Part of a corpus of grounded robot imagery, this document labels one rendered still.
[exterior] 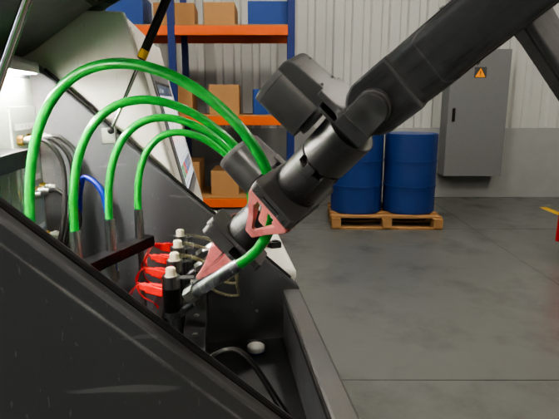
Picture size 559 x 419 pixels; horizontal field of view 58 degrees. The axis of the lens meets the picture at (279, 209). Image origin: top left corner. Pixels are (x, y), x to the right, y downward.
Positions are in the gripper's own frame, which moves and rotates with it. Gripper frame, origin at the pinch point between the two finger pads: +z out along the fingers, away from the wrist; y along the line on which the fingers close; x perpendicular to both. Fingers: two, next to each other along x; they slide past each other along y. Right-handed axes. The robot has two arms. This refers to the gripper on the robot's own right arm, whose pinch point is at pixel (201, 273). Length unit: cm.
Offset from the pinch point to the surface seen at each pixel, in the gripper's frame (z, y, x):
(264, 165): -22.0, 4.8, 11.7
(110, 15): -12, 49, -30
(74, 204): 8.0, 22.4, -2.2
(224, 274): -7.7, -1.5, 11.3
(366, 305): 53, -107, -253
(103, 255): 14.6, 14.2, -8.1
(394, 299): 38, -122, -266
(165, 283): 4.2, 2.9, 2.4
